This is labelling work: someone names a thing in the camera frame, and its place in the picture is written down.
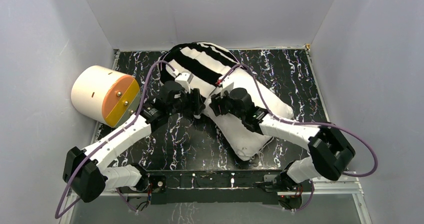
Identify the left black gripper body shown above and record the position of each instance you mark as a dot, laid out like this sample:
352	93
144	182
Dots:
195	101

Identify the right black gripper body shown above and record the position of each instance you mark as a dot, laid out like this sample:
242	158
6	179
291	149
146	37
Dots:
230	107

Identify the white pillow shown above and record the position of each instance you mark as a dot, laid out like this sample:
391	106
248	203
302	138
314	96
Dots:
245	136

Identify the black white striped pillowcase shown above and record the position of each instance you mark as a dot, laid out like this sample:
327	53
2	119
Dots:
206	61

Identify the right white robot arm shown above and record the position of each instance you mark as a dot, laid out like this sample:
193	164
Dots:
330	152

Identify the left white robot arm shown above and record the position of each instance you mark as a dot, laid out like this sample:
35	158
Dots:
87	171

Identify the white orange cylinder roll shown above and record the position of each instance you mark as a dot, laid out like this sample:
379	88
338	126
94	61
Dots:
105	95

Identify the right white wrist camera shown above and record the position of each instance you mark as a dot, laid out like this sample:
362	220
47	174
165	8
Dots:
224	87

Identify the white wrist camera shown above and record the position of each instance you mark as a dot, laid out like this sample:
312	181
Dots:
224	87
184	79

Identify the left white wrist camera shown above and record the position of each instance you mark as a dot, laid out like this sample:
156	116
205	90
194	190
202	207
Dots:
184	79

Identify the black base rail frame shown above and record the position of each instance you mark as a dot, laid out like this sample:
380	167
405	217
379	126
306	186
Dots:
225	186

